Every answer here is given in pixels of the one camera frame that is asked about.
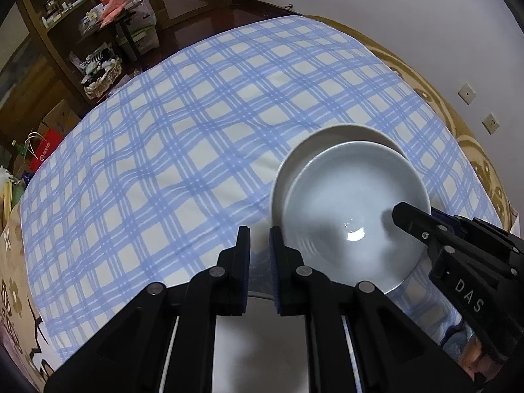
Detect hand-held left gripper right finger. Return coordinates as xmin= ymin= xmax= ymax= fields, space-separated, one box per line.
xmin=269 ymin=227 xmax=467 ymax=393

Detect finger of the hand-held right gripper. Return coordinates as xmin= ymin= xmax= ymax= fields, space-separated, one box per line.
xmin=392 ymin=202 xmax=455 ymax=254
xmin=430 ymin=208 xmax=467 ymax=231

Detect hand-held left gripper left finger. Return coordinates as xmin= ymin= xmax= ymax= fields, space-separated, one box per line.
xmin=43 ymin=226 xmax=252 ymax=393

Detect white ceramic bowl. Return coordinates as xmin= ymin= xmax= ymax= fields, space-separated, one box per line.
xmin=282 ymin=141 xmax=432 ymax=295
xmin=271 ymin=125 xmax=410 ymax=230

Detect person's right forearm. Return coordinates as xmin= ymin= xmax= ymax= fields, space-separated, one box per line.
xmin=440 ymin=323 xmax=471 ymax=359

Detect person's right hand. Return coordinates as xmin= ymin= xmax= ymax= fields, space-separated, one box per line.
xmin=462 ymin=336 xmax=504 ymax=385

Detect blue plaid blanket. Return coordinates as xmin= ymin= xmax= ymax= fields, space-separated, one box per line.
xmin=18 ymin=15 xmax=504 ymax=365

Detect red paper bag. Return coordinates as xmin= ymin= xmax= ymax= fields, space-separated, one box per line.
xmin=25 ymin=129 xmax=62 ymax=173

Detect cardboard boxes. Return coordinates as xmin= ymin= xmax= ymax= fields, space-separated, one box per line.
xmin=39 ymin=100 xmax=80 ymax=136

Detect woven basket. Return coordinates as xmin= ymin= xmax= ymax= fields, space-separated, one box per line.
xmin=80 ymin=47 xmax=123 ymax=99

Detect white storage boxes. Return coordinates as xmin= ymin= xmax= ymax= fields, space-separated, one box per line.
xmin=119 ymin=0 xmax=160 ymax=56

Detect pink packets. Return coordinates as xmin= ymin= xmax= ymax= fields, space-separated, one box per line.
xmin=100 ymin=0 xmax=127 ymax=29

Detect wooden shelf cabinet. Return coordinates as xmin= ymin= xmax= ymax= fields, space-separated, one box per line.
xmin=0 ymin=0 xmax=136 ymax=140

